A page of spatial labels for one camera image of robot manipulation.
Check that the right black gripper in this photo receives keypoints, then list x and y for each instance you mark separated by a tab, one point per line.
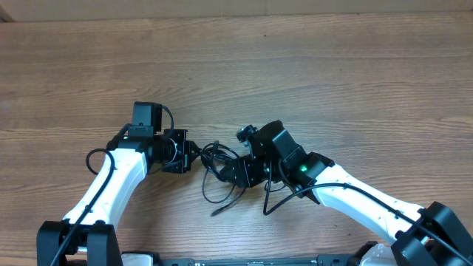
245	168

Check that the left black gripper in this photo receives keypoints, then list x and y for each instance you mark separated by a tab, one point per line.
183	162

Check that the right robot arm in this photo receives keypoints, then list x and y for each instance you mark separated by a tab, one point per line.
410	233

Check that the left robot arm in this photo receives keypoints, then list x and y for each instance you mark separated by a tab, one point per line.
90	227

